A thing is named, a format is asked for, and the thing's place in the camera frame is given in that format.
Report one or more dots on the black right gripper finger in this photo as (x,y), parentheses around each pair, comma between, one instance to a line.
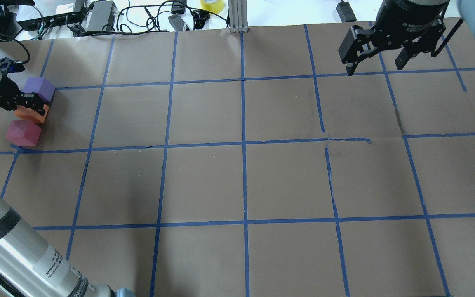
(351,68)
(403,58)

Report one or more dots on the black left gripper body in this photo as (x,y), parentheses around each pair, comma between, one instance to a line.
(7,94)

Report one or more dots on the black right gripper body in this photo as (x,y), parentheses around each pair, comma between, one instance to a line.
(410,21)

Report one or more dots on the orange foam cube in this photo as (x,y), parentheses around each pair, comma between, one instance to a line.
(29,114)

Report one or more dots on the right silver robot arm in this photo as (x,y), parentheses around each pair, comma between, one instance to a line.
(466,9)

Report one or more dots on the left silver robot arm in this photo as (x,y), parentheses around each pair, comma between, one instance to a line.
(29,265)

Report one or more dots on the purple foam cube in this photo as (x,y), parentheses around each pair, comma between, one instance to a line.
(40,86)

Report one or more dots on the red foam cube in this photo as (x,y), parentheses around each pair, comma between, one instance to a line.
(23,133)

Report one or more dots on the small black power brick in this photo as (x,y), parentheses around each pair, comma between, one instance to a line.
(345,12)

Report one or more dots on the black power adapter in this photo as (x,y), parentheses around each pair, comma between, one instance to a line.
(102,15)

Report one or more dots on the yellow tape roll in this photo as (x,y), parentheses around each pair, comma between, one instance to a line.
(214,6)

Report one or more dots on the grey plug adapter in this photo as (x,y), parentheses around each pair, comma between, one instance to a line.
(177,23)

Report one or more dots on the aluminium frame post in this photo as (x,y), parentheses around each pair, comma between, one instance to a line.
(237,13)

